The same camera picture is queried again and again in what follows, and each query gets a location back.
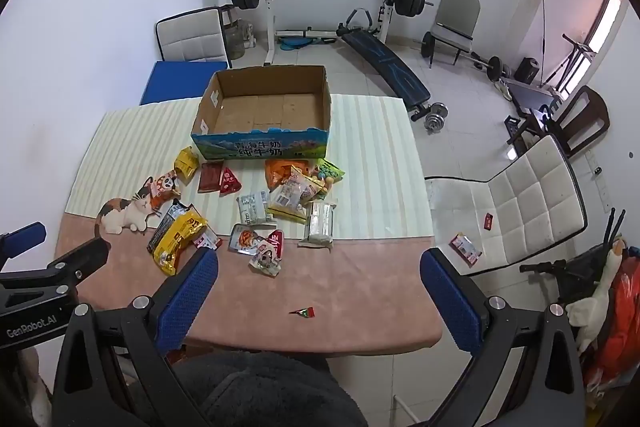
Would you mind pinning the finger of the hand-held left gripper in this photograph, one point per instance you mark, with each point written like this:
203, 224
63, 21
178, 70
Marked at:
25, 235
85, 257

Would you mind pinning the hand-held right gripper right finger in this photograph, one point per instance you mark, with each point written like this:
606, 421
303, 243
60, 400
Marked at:
450, 302

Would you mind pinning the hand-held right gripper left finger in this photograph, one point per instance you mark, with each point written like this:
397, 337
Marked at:
192, 297

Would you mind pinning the white face print snack packet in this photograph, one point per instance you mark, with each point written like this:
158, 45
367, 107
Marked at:
265, 263

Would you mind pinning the printed cardboard box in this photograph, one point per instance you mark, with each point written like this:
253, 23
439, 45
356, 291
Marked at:
260, 152

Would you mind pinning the pink flat snack packet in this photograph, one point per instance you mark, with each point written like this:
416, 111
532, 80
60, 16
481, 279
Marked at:
465, 249

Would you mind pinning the small pink snack packet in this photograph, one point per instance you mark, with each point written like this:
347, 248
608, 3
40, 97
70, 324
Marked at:
209, 241

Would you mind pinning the large yellow snack packet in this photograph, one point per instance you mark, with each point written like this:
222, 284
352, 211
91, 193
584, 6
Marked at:
180, 239

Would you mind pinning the black snack packet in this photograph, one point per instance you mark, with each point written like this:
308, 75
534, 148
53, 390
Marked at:
165, 227

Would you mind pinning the silver orange snack packet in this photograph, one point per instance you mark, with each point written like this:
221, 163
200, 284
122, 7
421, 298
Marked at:
244, 238

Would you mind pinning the small red packet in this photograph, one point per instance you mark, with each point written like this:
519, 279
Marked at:
488, 221

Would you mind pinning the pink striped tablecloth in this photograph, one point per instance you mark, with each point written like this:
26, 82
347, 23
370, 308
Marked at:
350, 282

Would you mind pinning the grey white snack packet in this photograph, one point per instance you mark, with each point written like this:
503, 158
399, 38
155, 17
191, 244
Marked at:
252, 207

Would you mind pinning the panda print snack packet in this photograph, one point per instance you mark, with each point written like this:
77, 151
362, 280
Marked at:
166, 184

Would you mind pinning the small red green wrapper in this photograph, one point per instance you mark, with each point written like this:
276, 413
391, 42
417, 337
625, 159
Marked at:
304, 313

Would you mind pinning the person's dark fleece clothing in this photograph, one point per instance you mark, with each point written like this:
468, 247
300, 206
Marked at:
265, 392

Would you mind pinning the dark red snack packet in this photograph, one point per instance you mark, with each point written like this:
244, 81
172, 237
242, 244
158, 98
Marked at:
210, 178

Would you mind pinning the black scooter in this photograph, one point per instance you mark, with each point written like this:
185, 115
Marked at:
575, 269

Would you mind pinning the white quilted chair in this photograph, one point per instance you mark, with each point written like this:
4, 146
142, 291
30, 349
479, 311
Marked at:
530, 197

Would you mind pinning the small yellow snack packet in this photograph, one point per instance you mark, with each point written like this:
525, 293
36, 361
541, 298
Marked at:
186, 164

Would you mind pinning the white and yellow snack packet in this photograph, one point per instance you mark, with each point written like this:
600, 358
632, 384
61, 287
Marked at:
290, 199

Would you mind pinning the white goose plush toy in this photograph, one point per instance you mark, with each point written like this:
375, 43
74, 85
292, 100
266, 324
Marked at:
595, 307

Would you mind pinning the clear white snack packet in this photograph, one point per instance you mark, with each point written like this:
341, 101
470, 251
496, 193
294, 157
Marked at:
320, 222

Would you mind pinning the orange bag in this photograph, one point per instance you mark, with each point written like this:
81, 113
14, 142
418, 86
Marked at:
620, 307

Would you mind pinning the green candy packet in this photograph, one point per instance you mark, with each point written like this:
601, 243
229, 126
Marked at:
330, 171

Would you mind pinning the chrome dumbbell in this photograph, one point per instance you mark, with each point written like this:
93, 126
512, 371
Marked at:
436, 114

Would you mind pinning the blue foam mat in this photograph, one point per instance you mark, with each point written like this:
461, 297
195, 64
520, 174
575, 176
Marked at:
170, 82

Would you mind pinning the dark flat panel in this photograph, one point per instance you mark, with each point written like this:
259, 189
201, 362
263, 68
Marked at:
530, 97

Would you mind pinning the dark wooden chair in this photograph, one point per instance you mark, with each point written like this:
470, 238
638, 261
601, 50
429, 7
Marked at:
592, 112

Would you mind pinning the black sit-up bench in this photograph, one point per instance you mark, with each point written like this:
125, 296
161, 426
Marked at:
395, 69

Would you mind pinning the black speaker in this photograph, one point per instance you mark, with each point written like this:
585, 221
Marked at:
527, 69

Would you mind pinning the small black plate barbell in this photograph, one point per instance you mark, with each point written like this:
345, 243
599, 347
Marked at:
426, 45

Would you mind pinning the clear water jug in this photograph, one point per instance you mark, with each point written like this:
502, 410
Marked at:
234, 39

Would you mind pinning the blue balance disc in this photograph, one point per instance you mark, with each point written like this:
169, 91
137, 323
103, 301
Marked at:
295, 43

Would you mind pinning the black tripod stand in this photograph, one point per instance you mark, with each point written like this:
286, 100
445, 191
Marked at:
575, 47

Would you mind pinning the white squat rack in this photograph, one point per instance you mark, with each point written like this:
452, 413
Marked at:
269, 17

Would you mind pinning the grey folding chair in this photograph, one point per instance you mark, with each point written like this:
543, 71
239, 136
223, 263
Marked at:
457, 9

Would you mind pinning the window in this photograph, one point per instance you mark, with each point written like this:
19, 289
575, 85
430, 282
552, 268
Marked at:
605, 17

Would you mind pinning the white padded chair black frame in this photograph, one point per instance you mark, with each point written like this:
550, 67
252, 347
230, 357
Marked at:
192, 37

